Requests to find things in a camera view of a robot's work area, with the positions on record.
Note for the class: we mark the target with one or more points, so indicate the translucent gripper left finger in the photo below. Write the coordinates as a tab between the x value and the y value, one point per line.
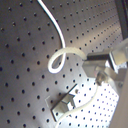
101	71

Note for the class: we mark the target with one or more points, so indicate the translucent gripper right finger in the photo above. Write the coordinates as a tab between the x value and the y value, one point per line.
114	57

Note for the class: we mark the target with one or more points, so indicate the dark frame post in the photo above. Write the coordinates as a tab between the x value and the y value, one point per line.
122	9

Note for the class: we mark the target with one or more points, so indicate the metal cable clip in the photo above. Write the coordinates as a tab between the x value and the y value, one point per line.
60	106

